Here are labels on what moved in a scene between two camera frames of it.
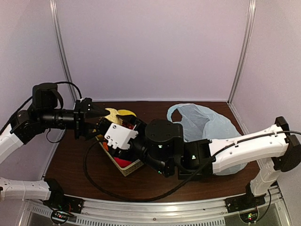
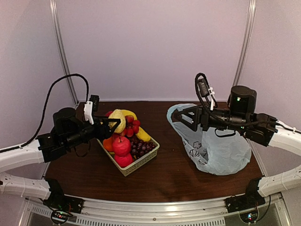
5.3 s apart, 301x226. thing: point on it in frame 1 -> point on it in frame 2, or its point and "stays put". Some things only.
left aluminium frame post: x=55 y=11 stays put
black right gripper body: x=115 y=155 -> x=206 y=123
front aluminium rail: x=208 y=212 stays put
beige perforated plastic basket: x=127 y=171 stays put
